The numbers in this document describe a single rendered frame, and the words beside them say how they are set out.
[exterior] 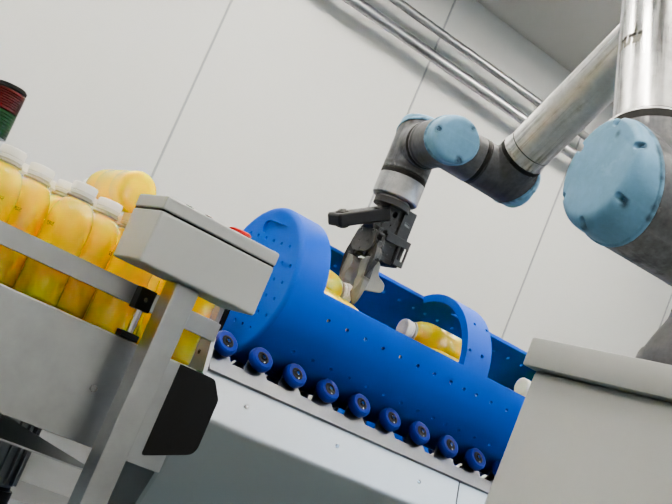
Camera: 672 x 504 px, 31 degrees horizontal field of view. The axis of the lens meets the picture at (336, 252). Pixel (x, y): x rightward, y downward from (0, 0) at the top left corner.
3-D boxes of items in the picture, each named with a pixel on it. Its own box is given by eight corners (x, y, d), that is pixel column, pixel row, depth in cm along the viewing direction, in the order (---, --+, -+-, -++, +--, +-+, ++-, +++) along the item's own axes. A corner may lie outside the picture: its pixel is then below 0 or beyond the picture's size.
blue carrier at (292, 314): (589, 525, 246) (647, 398, 248) (249, 371, 201) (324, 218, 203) (503, 479, 271) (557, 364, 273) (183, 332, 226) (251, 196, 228)
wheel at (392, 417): (399, 407, 223) (392, 412, 224) (382, 403, 220) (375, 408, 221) (405, 430, 220) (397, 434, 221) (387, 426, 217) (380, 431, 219)
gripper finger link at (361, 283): (381, 312, 223) (394, 266, 226) (357, 300, 220) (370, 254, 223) (370, 313, 226) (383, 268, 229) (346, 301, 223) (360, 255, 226)
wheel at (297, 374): (306, 363, 211) (298, 368, 212) (286, 358, 208) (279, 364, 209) (310, 386, 209) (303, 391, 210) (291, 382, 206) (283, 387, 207)
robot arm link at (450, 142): (499, 133, 218) (466, 140, 230) (447, 102, 214) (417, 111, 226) (478, 179, 216) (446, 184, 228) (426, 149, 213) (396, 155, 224)
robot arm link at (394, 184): (398, 169, 224) (369, 169, 232) (389, 193, 223) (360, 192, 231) (433, 190, 229) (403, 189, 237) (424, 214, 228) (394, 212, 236)
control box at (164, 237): (253, 316, 177) (281, 252, 178) (139, 261, 166) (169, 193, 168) (222, 308, 185) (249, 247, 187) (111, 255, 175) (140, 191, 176)
